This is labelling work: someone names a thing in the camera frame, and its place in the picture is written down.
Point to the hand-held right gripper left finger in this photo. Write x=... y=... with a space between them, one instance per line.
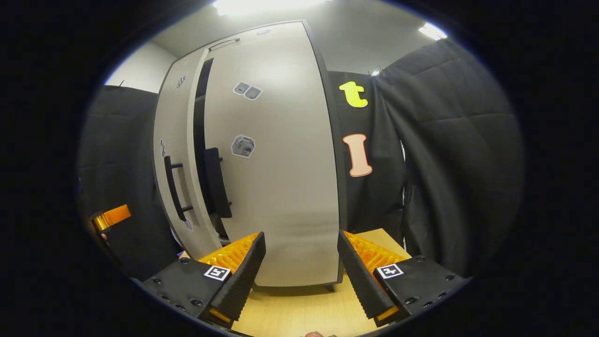
x=243 y=276

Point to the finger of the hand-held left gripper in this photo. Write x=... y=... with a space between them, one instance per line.
x=112 y=217

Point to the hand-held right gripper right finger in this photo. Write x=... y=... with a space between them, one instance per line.
x=358 y=276

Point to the white and grey shoe cabinet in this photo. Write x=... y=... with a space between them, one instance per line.
x=342 y=210

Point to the black backdrop cloth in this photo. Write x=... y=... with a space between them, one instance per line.
x=121 y=150
x=379 y=206
x=458 y=164

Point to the ceiling light panel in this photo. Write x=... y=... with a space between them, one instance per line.
x=266 y=5
x=432 y=31

